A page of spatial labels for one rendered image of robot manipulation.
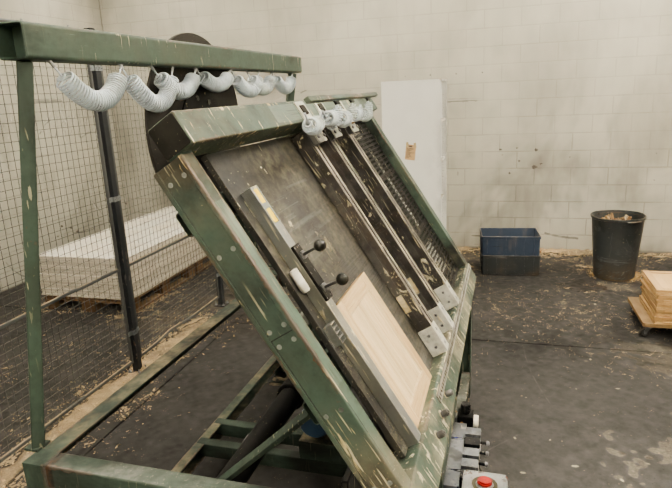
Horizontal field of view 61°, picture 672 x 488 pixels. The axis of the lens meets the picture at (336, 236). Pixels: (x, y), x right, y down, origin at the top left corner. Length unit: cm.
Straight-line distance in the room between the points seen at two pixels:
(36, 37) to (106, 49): 29
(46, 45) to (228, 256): 80
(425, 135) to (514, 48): 183
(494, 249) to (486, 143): 147
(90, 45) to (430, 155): 422
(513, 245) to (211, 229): 498
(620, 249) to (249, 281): 510
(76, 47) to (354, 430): 139
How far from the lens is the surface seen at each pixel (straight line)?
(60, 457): 233
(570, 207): 728
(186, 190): 157
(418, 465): 183
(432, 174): 579
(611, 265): 635
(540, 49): 711
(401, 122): 578
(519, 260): 633
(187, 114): 160
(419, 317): 240
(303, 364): 159
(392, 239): 256
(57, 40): 192
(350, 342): 180
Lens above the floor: 198
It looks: 14 degrees down
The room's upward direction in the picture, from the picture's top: 3 degrees counter-clockwise
